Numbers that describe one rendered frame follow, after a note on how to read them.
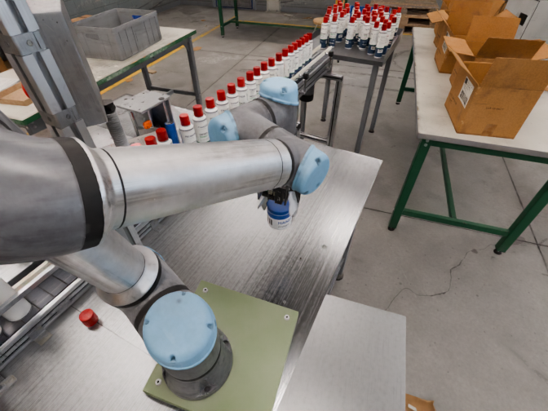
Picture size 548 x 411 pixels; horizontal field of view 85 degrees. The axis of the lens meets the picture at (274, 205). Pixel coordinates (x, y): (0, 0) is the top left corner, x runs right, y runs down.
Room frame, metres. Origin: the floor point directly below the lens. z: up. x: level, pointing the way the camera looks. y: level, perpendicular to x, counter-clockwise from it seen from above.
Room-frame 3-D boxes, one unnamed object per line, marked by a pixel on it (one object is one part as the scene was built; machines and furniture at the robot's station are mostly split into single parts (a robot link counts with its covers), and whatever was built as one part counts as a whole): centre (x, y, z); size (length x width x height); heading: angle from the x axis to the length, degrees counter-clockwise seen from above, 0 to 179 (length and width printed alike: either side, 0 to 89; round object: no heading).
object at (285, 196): (0.56, -0.01, 1.14); 0.09 x 0.08 x 0.12; 162
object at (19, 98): (1.82, 1.49, 0.82); 0.34 x 0.24 x 0.03; 168
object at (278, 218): (0.59, -0.02, 0.99); 0.07 x 0.07 x 0.07
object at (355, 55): (2.59, -0.63, 0.46); 0.73 x 0.62 x 0.93; 153
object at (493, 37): (1.88, -1.28, 0.96); 0.53 x 0.45 x 0.37; 74
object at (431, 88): (2.29, -1.46, 0.39); 2.20 x 0.80 x 0.78; 162
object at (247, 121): (0.49, 0.05, 1.29); 0.11 x 0.11 x 0.08; 46
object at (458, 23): (2.33, -1.34, 0.97); 0.45 x 0.38 x 0.37; 75
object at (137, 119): (0.95, 0.42, 1.01); 0.14 x 0.13 x 0.26; 153
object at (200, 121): (1.03, 0.28, 0.98); 0.05 x 0.05 x 0.20
